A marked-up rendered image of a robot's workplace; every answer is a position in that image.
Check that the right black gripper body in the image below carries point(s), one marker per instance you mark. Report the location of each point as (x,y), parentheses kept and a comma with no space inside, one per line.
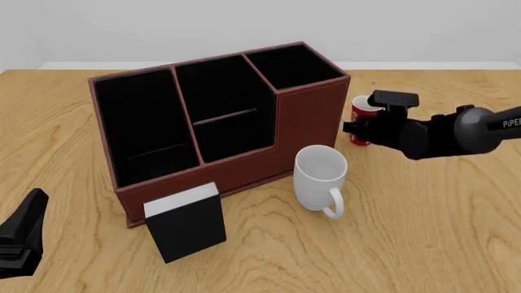
(378,131)

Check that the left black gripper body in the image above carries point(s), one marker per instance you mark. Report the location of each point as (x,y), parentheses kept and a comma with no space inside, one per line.
(18,262)

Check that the red-brown desk caddy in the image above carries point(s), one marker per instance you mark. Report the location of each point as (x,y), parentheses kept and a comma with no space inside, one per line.
(309,116)

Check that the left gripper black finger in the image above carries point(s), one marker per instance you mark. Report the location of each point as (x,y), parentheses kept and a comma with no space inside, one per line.
(28,219)

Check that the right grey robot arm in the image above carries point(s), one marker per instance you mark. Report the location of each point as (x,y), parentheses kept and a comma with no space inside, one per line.
(474,129)

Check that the white mug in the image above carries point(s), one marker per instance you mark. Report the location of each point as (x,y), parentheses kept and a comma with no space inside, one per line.
(313,189)

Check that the black book with white pages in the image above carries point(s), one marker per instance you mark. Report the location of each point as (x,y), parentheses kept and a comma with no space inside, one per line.
(187,232)

